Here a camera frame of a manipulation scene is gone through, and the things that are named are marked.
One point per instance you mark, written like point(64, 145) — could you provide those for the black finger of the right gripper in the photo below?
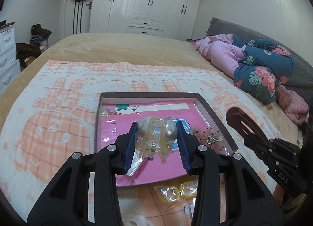
point(255, 143)

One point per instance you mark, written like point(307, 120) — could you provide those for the pink knitted cloth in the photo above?
point(293, 105)

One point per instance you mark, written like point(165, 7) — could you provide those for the white floral claw hair clip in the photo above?
point(130, 219)

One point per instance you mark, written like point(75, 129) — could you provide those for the dark clothes pile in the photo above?
point(39, 34)

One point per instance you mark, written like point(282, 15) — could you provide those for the pink padded jacket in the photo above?
point(221, 52)

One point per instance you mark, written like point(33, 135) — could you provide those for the polka dot mesh bow clip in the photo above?
point(211, 138)

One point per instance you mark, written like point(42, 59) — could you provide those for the brown cardboard tray box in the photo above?
point(155, 97)

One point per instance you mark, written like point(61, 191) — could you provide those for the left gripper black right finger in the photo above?
point(229, 191)

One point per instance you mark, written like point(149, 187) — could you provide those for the blue floral quilt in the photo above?
point(260, 72)

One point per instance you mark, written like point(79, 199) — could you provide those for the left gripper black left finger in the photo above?
point(84, 191)

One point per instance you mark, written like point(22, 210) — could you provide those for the pearl hair accessory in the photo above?
point(154, 137)

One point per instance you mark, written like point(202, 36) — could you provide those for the orange white plush blanket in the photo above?
point(55, 116)

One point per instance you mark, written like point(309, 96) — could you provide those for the dark red banana hair clip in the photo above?
point(238, 119)

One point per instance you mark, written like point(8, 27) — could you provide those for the grey headboard cushion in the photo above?
point(300, 82)

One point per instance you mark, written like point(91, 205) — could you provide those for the white drawer cabinet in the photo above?
point(9, 64)

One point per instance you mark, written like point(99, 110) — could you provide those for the white wardrobe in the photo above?
point(172, 19)

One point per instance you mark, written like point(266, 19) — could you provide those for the pink book in tray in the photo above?
point(156, 157)

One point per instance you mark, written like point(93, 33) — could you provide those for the beige bed sheet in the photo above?
point(109, 48)

